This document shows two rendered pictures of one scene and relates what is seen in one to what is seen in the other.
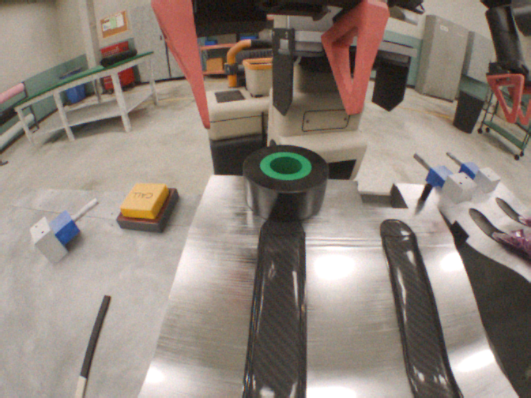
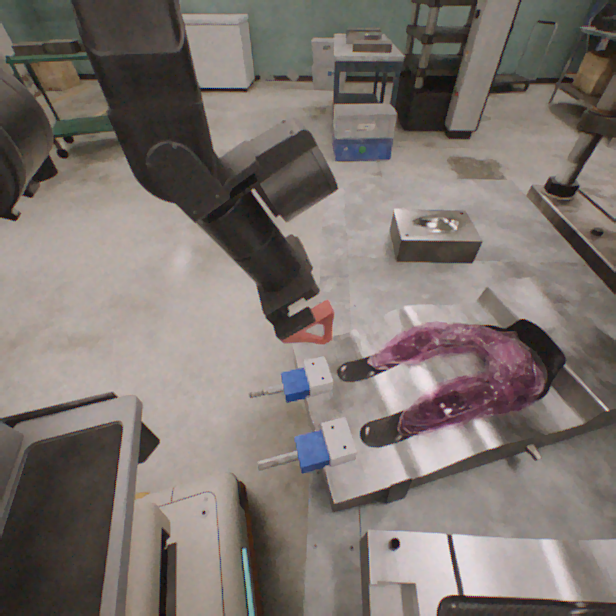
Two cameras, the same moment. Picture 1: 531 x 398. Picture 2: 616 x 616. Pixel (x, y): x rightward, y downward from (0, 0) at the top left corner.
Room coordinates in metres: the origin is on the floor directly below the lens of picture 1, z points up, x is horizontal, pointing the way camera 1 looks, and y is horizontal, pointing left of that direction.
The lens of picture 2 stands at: (0.26, -0.14, 1.30)
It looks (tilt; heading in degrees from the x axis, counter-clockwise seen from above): 47 degrees down; 268
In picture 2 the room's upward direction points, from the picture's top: straight up
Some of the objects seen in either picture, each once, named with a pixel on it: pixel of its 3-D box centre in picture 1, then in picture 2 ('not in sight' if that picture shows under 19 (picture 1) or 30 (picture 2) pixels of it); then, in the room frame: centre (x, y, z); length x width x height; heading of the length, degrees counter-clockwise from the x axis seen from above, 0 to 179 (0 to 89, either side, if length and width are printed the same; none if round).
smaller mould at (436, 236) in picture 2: not in sight; (431, 235); (-0.09, -0.85, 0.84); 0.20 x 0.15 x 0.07; 175
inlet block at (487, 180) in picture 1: (468, 170); (289, 386); (0.29, -0.40, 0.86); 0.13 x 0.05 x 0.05; 12
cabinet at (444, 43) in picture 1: (442, 59); not in sight; (4.80, -4.12, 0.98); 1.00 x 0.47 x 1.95; 85
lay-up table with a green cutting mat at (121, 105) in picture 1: (80, 99); not in sight; (3.04, 2.86, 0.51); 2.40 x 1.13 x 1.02; 89
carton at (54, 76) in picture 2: (506, 113); (54, 73); (4.59, -7.14, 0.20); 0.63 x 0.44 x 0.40; 85
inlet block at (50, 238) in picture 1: (68, 223); not in sight; (0.19, 0.32, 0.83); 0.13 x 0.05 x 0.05; 147
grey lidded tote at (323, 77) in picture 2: not in sight; (329, 77); (-0.27, -6.81, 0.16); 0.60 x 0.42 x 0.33; 171
